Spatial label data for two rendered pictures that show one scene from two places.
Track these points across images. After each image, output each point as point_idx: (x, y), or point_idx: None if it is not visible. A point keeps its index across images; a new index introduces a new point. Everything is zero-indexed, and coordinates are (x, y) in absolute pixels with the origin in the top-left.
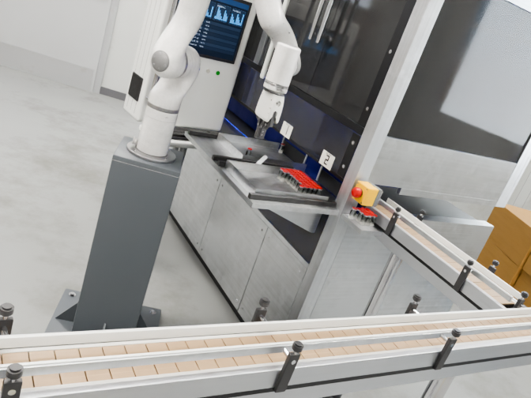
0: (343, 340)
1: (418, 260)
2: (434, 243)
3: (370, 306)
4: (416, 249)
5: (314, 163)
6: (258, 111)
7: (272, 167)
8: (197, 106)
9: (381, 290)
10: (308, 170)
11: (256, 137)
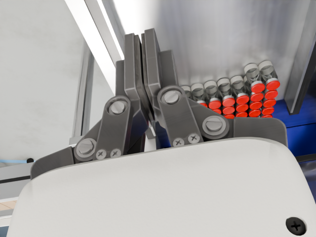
0: None
1: (14, 177)
2: (10, 210)
3: (78, 90)
4: (20, 186)
5: (305, 149)
6: (200, 181)
7: (304, 63)
8: None
9: (75, 112)
10: (307, 130)
11: (124, 36)
